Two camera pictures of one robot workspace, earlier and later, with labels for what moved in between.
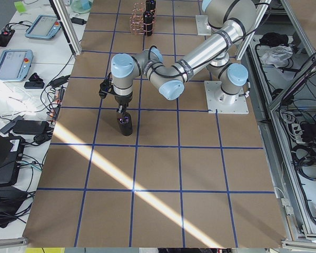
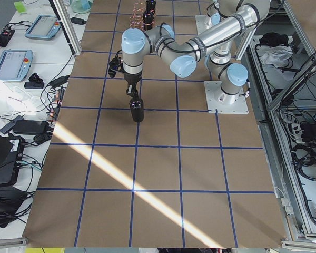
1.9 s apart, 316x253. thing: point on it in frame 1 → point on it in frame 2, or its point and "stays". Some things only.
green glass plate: [81, 6] stays
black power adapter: [77, 20] stays
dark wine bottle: [126, 124] → [137, 109]
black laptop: [6, 153] stays
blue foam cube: [86, 4] stays
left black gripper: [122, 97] → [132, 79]
